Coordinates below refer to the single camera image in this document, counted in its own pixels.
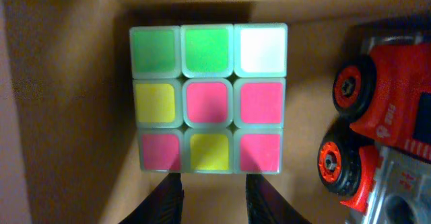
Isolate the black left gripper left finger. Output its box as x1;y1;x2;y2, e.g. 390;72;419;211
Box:
119;173;185;224

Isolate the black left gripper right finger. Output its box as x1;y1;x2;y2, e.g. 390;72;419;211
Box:
246;174;310;224

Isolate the pastel puzzle cube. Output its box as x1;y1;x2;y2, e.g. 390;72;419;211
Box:
129;23;288;174

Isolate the grey red toy truck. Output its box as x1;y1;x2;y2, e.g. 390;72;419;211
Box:
317;31;430;223

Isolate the open white cardboard box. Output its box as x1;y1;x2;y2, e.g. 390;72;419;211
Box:
1;0;430;223

